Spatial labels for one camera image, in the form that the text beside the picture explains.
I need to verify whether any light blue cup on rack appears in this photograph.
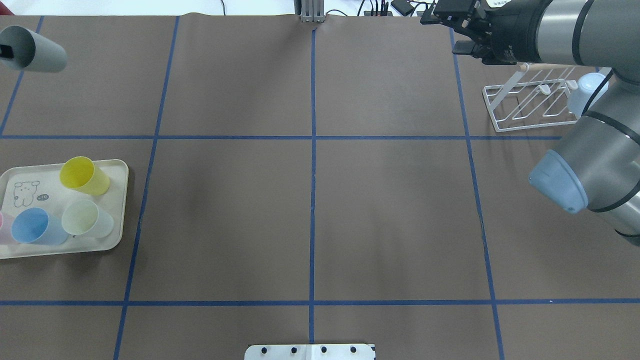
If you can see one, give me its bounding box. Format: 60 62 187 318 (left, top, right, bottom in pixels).
567 72 606 120

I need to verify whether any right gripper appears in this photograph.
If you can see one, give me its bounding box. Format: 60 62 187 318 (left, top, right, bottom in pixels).
420 0 496 65

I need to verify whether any blue plastic cup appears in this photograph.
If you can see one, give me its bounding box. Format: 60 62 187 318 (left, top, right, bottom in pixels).
11 207 69 246

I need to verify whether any white wire cup rack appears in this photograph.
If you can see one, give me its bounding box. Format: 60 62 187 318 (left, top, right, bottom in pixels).
482 63 595 134

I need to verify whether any cream plastic tray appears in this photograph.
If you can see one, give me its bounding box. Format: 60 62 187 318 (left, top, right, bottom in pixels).
0 159 130 259

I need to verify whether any yellow plastic cup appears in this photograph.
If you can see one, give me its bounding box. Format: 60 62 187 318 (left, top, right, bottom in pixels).
59 156 111 196

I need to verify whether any pale green plastic cup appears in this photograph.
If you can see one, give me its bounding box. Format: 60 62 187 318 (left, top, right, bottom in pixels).
61 199 115 239

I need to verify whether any aluminium frame post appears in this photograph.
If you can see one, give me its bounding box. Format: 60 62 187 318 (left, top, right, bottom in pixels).
294 0 326 23

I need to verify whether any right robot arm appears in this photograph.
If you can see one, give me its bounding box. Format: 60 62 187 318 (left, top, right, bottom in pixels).
420 0 640 246

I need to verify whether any grey plastic cup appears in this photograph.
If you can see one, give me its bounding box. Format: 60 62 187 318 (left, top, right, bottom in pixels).
0 25 68 73

